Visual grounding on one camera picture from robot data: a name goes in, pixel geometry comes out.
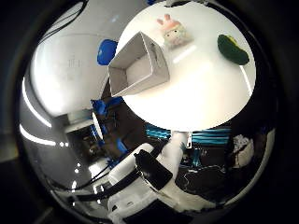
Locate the pink bunny plush toy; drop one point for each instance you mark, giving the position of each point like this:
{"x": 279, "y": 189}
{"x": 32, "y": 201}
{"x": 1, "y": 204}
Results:
{"x": 174, "y": 31}

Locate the green plush toy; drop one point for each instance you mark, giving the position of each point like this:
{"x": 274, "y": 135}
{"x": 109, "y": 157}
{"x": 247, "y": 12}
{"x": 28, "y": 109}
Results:
{"x": 232, "y": 49}

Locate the white cardboard box container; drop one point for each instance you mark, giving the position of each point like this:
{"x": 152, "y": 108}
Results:
{"x": 155, "y": 67}

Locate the cyan striped rack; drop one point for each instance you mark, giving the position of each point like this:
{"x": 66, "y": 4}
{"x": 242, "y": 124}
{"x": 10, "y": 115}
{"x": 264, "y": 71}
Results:
{"x": 211, "y": 137}

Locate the round white side table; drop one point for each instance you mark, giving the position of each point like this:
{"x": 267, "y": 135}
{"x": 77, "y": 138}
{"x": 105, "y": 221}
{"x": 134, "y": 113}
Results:
{"x": 97, "y": 126}

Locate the blue plastic chair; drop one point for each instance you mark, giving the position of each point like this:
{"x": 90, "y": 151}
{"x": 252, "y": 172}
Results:
{"x": 151, "y": 1}
{"x": 106, "y": 52}
{"x": 99, "y": 107}

